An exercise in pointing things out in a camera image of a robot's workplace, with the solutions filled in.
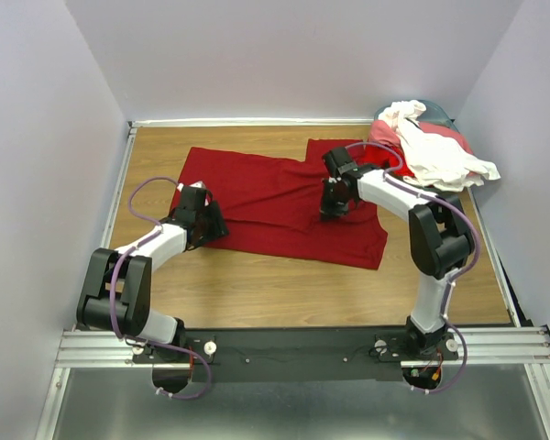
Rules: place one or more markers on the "aluminium frame extrusion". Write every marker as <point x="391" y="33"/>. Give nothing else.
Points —
<point x="476" y="345"/>

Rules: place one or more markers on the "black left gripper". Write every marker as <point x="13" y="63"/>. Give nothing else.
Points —
<point x="218" y="226"/>

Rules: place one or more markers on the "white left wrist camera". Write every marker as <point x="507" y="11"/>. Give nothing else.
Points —
<point x="198" y="185"/>

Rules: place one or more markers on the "dark red t shirt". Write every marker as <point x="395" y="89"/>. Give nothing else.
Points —
<point x="271" y="206"/>

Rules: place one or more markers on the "white t shirt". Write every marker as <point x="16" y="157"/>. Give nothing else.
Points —
<point x="477" y="170"/>

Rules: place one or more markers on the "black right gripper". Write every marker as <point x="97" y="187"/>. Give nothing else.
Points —
<point x="324" y="206"/>

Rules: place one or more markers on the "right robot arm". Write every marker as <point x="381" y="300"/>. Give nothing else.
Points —
<point x="441" y="238"/>

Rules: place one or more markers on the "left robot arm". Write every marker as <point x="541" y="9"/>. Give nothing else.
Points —
<point x="116" y="290"/>

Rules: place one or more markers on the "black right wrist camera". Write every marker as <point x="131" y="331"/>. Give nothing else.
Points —
<point x="338" y="161"/>

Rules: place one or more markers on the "pink t shirt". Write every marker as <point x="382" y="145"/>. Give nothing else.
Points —
<point x="381" y="133"/>

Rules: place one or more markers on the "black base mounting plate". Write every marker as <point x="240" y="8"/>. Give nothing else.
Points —
<point x="200" y="371"/>

